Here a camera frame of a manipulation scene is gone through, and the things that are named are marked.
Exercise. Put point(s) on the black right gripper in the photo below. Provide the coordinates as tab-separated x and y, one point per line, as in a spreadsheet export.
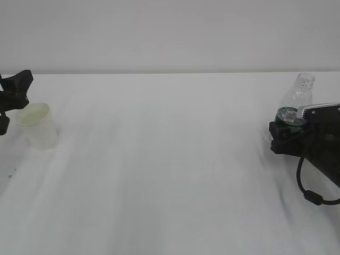
320	142

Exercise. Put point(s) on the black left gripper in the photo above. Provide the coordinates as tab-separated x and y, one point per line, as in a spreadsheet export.
14	95

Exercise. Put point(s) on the clear water bottle green label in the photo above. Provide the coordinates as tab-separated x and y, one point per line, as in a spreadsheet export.
300	94

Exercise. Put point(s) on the white paper cup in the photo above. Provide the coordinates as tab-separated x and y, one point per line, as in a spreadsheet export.
36	123

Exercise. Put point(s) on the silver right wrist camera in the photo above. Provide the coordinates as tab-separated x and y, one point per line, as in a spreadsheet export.
319	113

